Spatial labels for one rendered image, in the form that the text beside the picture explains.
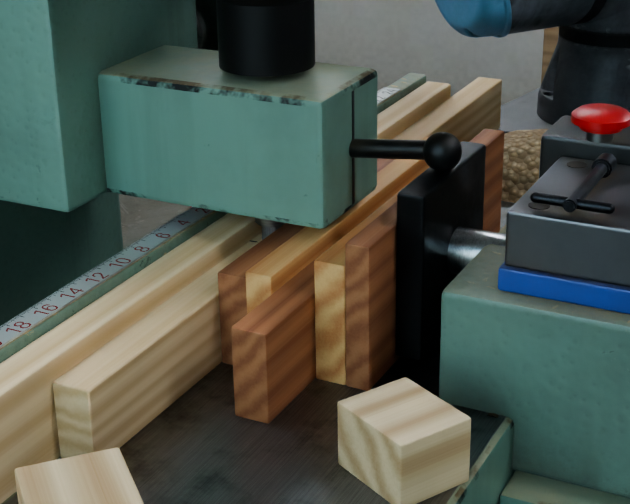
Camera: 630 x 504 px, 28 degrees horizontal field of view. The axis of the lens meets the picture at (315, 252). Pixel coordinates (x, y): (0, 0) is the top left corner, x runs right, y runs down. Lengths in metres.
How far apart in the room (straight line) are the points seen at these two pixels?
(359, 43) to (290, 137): 3.61
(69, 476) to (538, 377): 0.22
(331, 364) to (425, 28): 3.55
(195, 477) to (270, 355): 0.07
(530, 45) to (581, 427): 3.50
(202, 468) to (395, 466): 0.09
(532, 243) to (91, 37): 0.26
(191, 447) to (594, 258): 0.20
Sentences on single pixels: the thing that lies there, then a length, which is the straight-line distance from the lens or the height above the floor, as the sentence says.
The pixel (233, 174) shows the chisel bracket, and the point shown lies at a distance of 0.66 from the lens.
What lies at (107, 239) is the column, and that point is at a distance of 0.89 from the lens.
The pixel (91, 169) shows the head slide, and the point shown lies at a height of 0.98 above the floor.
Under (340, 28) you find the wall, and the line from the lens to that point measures 4.25.
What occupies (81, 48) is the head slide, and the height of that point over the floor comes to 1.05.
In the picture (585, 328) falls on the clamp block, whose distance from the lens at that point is 0.58.
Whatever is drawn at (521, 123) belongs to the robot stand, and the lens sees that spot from 1.31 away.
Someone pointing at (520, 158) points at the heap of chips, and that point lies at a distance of 0.87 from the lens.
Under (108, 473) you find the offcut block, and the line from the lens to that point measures 0.50.
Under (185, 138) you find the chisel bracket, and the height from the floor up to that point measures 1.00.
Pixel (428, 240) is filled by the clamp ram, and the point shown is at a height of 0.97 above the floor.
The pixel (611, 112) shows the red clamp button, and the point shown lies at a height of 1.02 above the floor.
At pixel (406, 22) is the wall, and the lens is 4.17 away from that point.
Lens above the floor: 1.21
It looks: 23 degrees down
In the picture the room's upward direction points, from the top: 1 degrees counter-clockwise
